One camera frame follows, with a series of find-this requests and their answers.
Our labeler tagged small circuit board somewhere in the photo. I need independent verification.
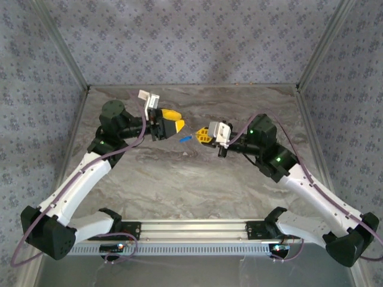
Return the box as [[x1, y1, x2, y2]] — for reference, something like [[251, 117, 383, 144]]
[[99, 243, 125, 252], [270, 243, 291, 254]]

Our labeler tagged grey metal panel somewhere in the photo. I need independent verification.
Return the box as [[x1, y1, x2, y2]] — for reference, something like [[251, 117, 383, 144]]
[[22, 242, 369, 287]]

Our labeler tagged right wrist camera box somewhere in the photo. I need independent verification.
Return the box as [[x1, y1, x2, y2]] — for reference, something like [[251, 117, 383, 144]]
[[208, 120, 233, 147]]

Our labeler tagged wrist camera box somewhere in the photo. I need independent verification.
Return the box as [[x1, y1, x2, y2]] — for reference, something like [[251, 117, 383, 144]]
[[208, 120, 233, 147], [138, 89, 162, 120]]

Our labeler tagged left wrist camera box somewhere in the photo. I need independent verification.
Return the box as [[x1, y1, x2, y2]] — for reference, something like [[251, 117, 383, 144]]
[[138, 89, 162, 120]]

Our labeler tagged aluminium left side rail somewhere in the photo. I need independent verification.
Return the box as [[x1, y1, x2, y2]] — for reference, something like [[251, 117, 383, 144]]
[[52, 86, 92, 192]]

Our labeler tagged aluminium right side rail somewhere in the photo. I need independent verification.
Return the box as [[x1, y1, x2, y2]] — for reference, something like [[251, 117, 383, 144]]
[[294, 86, 342, 218]]

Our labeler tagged aluminium left corner post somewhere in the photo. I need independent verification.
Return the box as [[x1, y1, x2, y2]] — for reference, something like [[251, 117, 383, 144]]
[[28, 0, 91, 90]]

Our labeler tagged aluminium corner post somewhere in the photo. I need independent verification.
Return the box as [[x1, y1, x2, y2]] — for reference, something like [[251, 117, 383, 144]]
[[28, 0, 91, 90], [296, 0, 358, 90]]

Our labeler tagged aluminium right corner post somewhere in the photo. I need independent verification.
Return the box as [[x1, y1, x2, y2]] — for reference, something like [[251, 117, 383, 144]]
[[296, 0, 358, 90]]

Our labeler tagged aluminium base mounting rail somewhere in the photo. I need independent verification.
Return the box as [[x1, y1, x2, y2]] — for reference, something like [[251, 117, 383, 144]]
[[74, 219, 330, 242]]

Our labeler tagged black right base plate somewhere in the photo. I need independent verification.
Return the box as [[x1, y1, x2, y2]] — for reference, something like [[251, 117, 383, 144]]
[[245, 221, 279, 240]]

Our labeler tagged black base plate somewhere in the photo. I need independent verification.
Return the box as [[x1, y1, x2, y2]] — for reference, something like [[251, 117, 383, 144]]
[[118, 221, 142, 242], [245, 221, 279, 240]]

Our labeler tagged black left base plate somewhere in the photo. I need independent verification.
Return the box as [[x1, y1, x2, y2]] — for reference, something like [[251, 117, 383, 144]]
[[118, 221, 142, 242]]

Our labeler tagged slotted grey cable tray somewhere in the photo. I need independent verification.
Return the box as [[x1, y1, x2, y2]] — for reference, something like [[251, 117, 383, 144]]
[[70, 242, 272, 257]]

